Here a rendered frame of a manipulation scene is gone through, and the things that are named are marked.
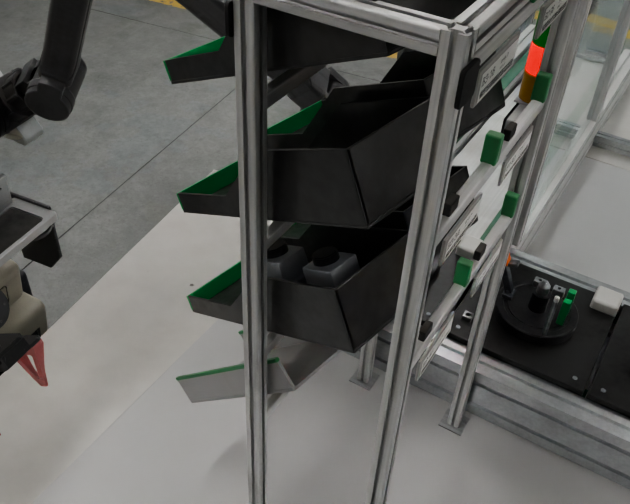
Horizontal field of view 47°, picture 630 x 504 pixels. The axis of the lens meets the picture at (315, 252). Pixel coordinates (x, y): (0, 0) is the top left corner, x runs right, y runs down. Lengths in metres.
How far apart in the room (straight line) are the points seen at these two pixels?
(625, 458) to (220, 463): 0.62
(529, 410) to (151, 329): 0.68
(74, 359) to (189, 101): 2.61
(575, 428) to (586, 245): 0.57
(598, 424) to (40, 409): 0.89
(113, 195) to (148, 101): 0.80
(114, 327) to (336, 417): 0.45
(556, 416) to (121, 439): 0.68
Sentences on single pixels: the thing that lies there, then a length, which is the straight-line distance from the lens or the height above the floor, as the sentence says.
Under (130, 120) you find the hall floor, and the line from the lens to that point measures 3.71.
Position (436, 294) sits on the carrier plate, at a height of 0.97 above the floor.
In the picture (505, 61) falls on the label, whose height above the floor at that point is 1.60.
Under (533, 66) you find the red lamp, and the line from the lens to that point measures 1.28.
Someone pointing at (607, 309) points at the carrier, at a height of 0.98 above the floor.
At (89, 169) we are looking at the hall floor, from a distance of 3.39.
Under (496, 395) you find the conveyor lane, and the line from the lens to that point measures 1.24.
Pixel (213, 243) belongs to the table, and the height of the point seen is 0.86.
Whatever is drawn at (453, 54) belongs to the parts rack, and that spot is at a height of 1.64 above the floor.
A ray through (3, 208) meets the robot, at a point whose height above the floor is 1.04.
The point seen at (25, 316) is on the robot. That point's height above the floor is 0.80.
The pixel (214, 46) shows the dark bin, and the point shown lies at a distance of 0.79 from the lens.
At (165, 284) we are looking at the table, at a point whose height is 0.86.
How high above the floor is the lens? 1.86
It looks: 41 degrees down
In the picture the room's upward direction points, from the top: 3 degrees clockwise
